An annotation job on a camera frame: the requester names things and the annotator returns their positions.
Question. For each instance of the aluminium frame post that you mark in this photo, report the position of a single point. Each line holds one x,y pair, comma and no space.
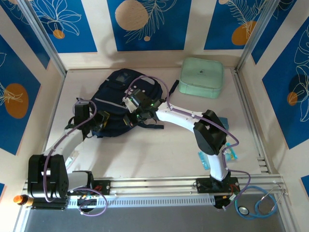
41,36
258,33

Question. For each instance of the blue stethoscope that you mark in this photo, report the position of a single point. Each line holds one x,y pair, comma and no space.
265,207

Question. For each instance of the light blue wet wipes packet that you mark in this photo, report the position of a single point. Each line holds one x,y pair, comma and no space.
204,162

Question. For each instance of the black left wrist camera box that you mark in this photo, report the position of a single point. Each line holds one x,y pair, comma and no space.
82,112

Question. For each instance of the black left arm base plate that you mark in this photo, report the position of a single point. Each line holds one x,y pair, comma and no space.
101,187

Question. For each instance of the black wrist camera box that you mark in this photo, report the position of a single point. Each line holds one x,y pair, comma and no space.
82,112
136,100

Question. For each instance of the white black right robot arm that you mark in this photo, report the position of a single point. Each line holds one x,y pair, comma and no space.
176,116

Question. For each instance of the teal blue flat packet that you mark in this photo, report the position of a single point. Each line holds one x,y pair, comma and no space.
224,122

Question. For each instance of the navy blue backpack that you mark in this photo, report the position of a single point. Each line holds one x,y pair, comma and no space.
113,96

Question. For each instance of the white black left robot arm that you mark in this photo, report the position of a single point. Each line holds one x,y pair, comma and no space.
67,142

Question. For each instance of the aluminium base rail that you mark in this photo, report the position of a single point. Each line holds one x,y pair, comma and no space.
157,183

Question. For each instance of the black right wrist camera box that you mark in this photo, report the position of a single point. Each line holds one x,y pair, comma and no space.
136,100

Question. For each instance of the orange emergency stop button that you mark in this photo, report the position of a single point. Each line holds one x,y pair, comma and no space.
18,200

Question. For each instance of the clear plastic packet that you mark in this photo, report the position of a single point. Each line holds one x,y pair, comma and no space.
71,160

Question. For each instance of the aluminium side rail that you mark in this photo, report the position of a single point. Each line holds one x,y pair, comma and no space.
248,104

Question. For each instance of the black ribbed block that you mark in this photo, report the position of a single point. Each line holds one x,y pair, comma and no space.
48,205

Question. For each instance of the mint green zippered case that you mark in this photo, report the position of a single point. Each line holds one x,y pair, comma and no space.
201,72

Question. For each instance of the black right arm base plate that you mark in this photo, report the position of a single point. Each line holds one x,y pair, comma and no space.
205,186

